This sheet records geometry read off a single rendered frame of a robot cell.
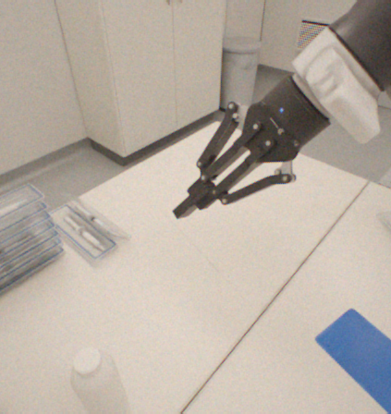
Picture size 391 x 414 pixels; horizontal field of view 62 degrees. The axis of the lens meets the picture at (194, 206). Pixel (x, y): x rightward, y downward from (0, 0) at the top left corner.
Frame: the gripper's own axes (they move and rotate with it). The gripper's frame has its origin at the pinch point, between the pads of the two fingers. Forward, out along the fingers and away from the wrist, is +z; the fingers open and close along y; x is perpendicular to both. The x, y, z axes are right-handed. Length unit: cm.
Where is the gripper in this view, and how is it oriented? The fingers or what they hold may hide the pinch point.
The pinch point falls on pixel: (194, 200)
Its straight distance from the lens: 47.0
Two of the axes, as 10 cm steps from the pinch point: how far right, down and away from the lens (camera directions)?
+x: -5.6, 1.3, -8.2
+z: -6.4, 5.6, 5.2
